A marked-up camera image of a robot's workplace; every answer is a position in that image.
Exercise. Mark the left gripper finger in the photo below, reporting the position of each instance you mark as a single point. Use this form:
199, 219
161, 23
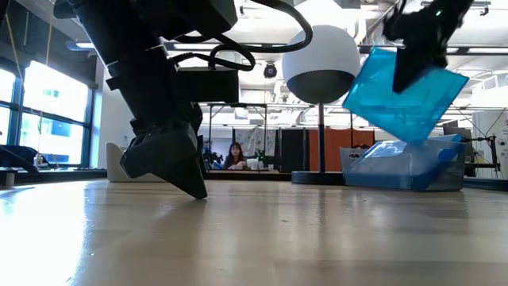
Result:
166, 159

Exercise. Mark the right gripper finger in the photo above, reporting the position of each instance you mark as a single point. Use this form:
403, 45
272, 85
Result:
409, 69

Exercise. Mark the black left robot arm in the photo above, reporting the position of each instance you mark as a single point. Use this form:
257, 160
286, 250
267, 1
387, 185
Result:
119, 28

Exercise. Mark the ceiling light bar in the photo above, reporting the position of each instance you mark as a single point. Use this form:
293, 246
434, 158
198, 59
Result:
190, 46

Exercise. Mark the person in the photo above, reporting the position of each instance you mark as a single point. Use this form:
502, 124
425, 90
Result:
235, 157

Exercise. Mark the white globe lamp black stand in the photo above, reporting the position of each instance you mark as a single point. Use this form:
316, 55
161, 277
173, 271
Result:
321, 51

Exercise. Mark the large window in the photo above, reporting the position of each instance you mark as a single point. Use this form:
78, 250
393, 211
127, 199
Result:
55, 99

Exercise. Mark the orange partition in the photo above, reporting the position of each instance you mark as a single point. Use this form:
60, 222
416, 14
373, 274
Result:
337, 141

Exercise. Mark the grey side desk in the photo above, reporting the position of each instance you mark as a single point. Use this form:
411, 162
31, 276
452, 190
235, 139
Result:
59, 175

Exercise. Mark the clear plastic bin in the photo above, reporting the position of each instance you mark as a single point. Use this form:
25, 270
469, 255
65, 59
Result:
351, 167

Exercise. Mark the black ceiling spotlight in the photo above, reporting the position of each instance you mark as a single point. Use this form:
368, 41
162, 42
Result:
270, 70

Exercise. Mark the black partition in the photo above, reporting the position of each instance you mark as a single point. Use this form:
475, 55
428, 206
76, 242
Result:
291, 151

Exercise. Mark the small bottle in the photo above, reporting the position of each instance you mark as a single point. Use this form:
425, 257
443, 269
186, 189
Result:
38, 160

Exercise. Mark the black fabric object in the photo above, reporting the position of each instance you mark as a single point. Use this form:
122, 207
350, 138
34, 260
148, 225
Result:
16, 159

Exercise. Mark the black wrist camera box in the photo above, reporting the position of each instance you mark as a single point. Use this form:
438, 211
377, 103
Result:
206, 85

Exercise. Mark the silver ventilation duct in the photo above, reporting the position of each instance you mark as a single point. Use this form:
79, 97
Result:
371, 24

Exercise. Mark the black background rig frame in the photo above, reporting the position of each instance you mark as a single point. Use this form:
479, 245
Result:
238, 105

